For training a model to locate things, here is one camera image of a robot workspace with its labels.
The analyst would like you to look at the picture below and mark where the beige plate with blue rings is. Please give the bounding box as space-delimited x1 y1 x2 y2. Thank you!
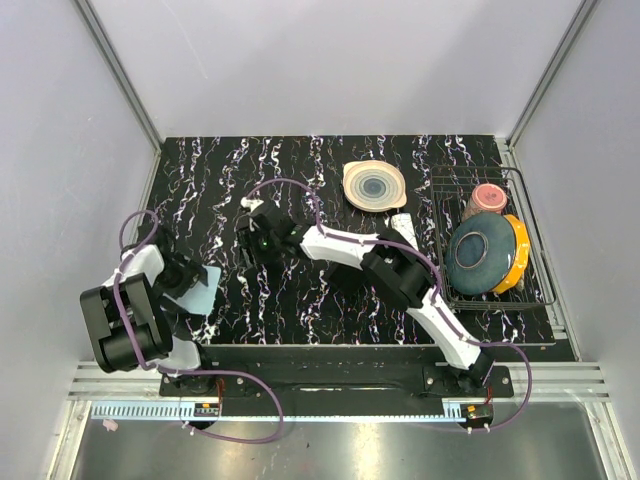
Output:
342 160 407 213

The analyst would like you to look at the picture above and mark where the white geometric glasses case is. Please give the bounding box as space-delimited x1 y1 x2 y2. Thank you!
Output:
390 213 419 250

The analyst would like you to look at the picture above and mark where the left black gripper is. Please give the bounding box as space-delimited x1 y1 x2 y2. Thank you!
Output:
153 252 208 313

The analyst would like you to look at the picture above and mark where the yellow bowl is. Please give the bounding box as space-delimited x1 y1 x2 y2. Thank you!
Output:
492 214 531 294

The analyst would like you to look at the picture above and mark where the black rectangular glasses case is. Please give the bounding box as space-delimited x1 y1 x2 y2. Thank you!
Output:
326 263 366 297

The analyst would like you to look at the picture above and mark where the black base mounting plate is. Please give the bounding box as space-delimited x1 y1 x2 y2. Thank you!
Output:
158 342 515 401

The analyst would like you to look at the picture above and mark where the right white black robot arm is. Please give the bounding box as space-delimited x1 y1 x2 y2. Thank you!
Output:
236 197 494 397

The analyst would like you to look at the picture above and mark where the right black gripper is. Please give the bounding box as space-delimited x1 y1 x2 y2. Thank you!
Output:
236 224 282 269

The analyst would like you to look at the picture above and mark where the black wire dish rack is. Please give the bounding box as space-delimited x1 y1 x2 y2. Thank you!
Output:
430 166 557 310

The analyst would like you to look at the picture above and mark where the dark blue bowl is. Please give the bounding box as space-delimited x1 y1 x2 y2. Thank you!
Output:
445 212 516 296

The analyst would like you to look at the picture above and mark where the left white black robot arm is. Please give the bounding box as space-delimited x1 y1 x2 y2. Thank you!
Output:
80 224 221 396

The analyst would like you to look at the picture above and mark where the pink cup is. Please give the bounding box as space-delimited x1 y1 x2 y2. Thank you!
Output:
466 183 508 215

